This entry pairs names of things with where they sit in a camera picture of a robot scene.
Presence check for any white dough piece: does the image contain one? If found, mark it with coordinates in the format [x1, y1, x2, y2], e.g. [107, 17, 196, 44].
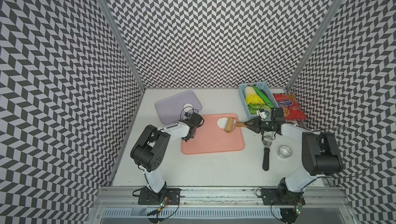
[217, 117, 229, 129]

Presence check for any red snack bag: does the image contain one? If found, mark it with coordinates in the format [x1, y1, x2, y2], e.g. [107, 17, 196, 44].
[273, 94, 307, 121]

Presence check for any lavender tray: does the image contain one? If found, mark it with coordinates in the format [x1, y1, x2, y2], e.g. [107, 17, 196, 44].
[155, 90, 202, 125]

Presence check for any round white dough disc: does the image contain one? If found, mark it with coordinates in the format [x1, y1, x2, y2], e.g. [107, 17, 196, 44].
[183, 103, 194, 110]

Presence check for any wooden dough roller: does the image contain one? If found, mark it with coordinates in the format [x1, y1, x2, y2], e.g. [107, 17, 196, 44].
[224, 118, 246, 133]

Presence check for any green lettuce leaf toy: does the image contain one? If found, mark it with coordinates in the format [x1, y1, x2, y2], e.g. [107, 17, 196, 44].
[247, 103, 265, 115]

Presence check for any black handled scraper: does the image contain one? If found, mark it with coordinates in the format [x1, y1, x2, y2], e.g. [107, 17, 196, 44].
[262, 132, 274, 171]

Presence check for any pink tray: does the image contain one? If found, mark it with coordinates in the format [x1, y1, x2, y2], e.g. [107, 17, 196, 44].
[181, 113, 244, 155]

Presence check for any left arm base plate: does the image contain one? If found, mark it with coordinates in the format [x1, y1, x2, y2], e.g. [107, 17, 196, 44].
[138, 187, 181, 205]

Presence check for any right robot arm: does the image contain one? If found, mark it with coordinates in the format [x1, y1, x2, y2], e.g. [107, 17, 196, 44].
[237, 107, 343, 195]

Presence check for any green cucumber toy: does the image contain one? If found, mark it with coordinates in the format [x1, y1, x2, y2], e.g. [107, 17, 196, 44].
[253, 85, 275, 108]

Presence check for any light blue plastic basket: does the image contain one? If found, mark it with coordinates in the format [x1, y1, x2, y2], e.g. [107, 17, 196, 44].
[238, 82, 279, 119]

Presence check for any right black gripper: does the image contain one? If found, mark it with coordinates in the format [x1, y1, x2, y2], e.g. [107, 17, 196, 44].
[245, 116, 275, 135]

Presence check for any yellow napa cabbage toy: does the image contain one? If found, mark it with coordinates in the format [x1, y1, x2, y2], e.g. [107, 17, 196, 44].
[244, 86, 265, 105]

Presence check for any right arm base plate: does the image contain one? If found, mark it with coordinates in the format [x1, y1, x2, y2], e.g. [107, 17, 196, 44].
[259, 188, 306, 206]

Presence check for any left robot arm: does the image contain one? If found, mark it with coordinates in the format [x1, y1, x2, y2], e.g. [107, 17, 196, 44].
[130, 113, 204, 194]

